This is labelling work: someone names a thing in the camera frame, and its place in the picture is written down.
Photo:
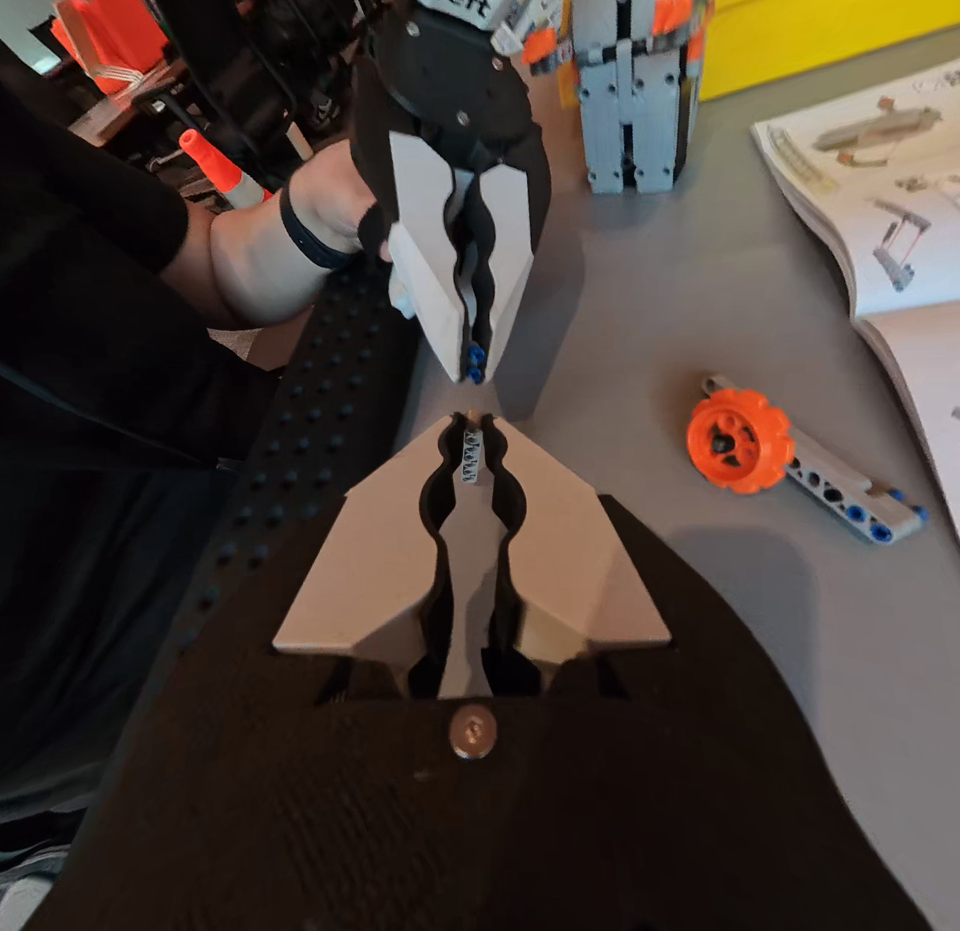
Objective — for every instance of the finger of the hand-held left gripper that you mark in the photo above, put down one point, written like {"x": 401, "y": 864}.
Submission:
{"x": 514, "y": 226}
{"x": 420, "y": 256}

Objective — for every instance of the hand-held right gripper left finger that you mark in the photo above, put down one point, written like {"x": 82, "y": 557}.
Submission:
{"x": 360, "y": 571}

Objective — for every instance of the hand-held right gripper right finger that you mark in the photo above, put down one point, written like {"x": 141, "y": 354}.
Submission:
{"x": 577, "y": 571}

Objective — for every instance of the grey beam with blue pins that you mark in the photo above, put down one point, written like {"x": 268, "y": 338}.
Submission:
{"x": 474, "y": 365}

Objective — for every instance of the grey holed beam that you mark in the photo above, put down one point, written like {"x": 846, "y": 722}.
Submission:
{"x": 471, "y": 458}

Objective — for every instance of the person's left forearm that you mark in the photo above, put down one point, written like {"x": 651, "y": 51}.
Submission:
{"x": 247, "y": 271}

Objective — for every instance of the grey desk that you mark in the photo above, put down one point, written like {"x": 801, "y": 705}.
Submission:
{"x": 675, "y": 286}

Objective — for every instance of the person's left hand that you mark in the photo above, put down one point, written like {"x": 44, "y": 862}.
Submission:
{"x": 337, "y": 196}

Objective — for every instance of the black wristband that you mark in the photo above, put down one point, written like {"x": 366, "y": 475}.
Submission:
{"x": 300, "y": 233}

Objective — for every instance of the black perforated mat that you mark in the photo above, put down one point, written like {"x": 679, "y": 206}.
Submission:
{"x": 315, "y": 421}

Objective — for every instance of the grey block robot model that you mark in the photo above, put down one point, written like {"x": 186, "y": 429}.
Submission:
{"x": 637, "y": 106}

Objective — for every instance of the orange wheel beam assembly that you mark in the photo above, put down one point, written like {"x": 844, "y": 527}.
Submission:
{"x": 739, "y": 440}

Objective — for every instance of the orange traffic cone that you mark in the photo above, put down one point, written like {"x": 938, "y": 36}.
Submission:
{"x": 217, "y": 162}

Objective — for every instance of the orange plastic stack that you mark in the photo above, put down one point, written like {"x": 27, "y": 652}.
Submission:
{"x": 112, "y": 31}

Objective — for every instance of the open white instruction booklet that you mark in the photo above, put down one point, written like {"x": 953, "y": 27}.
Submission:
{"x": 885, "y": 218}

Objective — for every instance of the yellow plastic bin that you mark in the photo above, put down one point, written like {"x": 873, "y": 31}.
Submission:
{"x": 825, "y": 23}

